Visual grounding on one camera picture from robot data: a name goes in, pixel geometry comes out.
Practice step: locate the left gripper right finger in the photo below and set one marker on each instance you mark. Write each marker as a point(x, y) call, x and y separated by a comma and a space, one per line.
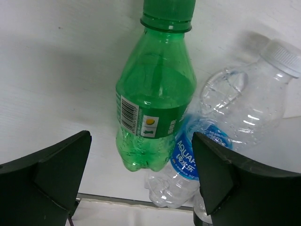
point(239, 191)

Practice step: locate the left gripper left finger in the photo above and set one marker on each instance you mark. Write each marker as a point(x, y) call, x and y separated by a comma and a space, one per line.
point(40, 189)

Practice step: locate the clear bottle blue label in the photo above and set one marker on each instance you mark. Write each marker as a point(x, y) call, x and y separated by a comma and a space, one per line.
point(236, 108)

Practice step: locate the green plastic soda bottle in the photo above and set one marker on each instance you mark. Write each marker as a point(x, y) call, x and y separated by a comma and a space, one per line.
point(156, 86)

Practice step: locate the aluminium frame rail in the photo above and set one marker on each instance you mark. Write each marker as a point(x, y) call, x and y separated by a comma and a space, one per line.
point(115, 199)

